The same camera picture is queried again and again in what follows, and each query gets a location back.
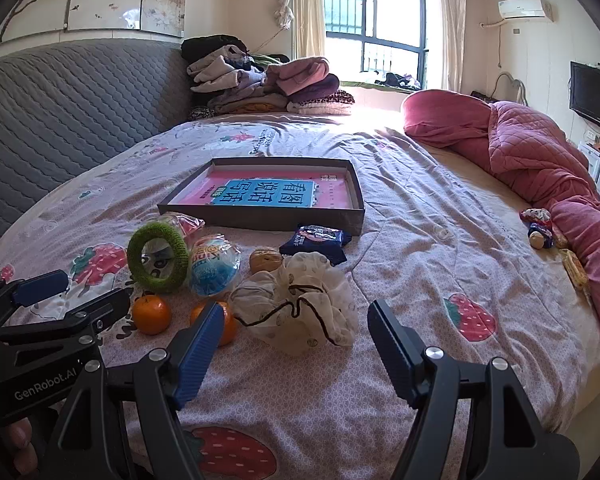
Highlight pink quilted blanket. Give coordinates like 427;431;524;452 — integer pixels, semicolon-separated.
455;101;600;332

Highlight small doll toy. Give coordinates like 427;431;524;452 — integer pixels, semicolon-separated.
520;208;556;251

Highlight dark blue cookie packet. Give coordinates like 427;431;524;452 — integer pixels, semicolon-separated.
279;224;353;267

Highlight red pillow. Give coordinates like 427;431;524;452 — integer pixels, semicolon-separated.
401;89;496;148

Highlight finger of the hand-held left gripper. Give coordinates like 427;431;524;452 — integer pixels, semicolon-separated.
0;270;71;331
0;287;132;347

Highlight white air conditioner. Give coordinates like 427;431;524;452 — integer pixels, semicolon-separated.
497;0;553;23

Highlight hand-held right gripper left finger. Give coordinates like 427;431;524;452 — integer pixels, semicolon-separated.
40;301;227;480

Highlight brown walnut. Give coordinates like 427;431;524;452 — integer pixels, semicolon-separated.
249;247;284;275

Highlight strawberry printed bed sheet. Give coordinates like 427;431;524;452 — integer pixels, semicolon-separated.
0;110;600;480

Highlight black television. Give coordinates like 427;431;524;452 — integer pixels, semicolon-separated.
569;61;600;137

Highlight yellow snack packet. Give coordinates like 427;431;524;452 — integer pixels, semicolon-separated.
560;249;590;291

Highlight pile of folded clothes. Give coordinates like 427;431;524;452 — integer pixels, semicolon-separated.
181;35;356;117

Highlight red ball toy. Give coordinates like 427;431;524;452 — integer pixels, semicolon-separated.
150;212;206;251

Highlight pink book with blue label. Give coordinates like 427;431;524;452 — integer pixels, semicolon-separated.
170;165;353;209

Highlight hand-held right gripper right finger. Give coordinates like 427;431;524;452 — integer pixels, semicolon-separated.
367;299;581;480

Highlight person's left hand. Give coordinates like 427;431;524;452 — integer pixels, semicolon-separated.
0;417;41;480

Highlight straight cream curtain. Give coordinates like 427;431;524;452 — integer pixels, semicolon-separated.
434;0;467;93

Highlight dark clothes on windowsill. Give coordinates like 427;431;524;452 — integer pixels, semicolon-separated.
375;72;423;90

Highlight blue ball toy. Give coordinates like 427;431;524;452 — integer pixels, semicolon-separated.
187;234;242;297

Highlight grey quilted headboard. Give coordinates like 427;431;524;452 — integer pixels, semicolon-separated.
0;37;193;261

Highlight tied cream curtain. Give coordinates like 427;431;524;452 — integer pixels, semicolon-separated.
272;0;327;61

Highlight green knitted ring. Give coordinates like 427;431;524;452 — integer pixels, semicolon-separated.
126;222;190;295

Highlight white drawstring pouch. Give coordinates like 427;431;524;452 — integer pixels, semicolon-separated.
228;252;361;357

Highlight shallow cardboard box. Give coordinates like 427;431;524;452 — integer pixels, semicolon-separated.
157;156;366;237

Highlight barred window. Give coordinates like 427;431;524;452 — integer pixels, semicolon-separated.
320;0;429;90

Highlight orange mandarin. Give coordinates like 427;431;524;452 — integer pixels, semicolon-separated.
131;296;172;336
189;301;240;347

